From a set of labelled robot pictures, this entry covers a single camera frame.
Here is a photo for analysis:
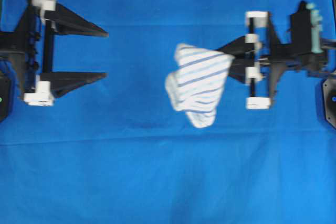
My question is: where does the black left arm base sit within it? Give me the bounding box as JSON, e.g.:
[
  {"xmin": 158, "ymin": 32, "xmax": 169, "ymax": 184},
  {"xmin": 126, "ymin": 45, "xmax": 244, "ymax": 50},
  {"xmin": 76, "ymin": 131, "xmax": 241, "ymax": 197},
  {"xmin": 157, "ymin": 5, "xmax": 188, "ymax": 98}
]
[{"xmin": 0, "ymin": 71, "xmax": 13, "ymax": 122}]

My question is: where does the blue table cloth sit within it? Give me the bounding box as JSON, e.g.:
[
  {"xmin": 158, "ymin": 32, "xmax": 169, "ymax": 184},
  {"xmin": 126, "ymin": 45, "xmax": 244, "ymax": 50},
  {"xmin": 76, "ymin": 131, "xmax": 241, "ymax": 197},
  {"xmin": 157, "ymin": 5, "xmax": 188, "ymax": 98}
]
[{"xmin": 1, "ymin": 0, "xmax": 335, "ymax": 223}]

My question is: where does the white blue striped towel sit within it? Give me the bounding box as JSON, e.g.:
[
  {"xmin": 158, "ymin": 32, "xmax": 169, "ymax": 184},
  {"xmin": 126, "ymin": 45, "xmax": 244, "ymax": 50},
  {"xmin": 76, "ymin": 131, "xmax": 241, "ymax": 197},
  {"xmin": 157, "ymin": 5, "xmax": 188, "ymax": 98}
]
[{"xmin": 165, "ymin": 44, "xmax": 235, "ymax": 128}]

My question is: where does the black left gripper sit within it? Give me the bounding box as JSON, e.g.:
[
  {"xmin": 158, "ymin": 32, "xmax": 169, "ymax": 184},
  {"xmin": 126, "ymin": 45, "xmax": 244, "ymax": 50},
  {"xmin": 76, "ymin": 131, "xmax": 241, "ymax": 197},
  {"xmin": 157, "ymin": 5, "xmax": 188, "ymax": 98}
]
[{"xmin": 1, "ymin": 0, "xmax": 109, "ymax": 106}]

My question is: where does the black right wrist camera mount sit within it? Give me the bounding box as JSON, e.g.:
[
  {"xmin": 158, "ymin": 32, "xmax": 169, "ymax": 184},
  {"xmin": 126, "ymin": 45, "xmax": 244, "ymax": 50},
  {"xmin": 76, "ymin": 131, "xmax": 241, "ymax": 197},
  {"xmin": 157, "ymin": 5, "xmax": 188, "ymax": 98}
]
[{"xmin": 289, "ymin": 1, "xmax": 323, "ymax": 54}]

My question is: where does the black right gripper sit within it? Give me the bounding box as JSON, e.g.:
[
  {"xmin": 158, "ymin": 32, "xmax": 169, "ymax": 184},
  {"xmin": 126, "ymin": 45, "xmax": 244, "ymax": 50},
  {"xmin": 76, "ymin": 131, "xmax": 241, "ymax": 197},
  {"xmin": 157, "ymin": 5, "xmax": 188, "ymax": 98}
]
[{"xmin": 216, "ymin": 11, "xmax": 328, "ymax": 109}]

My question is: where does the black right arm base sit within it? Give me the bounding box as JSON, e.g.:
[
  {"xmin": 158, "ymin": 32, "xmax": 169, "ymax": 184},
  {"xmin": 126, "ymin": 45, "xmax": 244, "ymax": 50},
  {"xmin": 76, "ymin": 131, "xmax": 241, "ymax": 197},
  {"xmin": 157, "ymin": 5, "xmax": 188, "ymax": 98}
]
[{"xmin": 322, "ymin": 71, "xmax": 336, "ymax": 129}]

